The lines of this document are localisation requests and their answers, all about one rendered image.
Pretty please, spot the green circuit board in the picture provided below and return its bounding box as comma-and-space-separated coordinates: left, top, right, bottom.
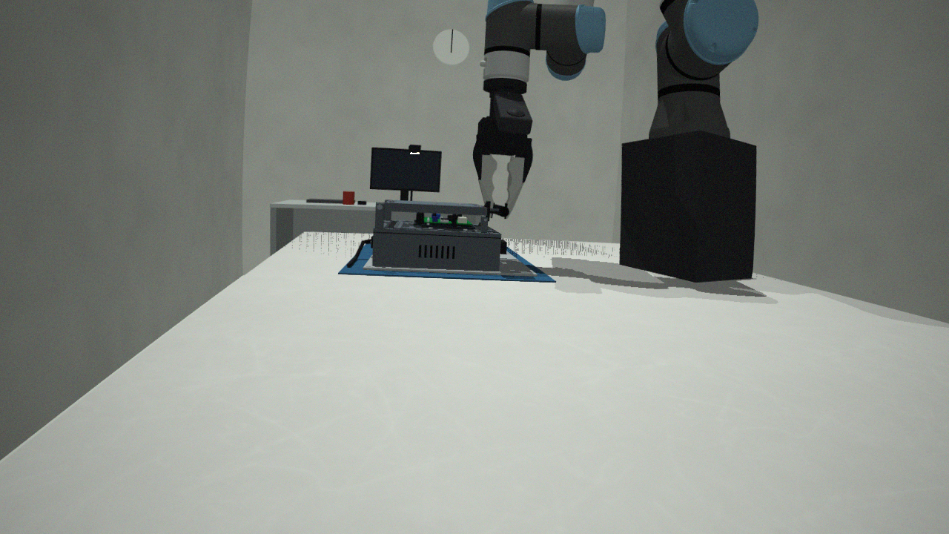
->
424, 214, 472, 225

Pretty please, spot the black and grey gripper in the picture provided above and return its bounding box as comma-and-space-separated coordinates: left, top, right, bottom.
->
473, 78, 533, 219

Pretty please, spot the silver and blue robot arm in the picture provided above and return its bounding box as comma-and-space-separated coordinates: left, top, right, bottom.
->
480, 0, 758, 139

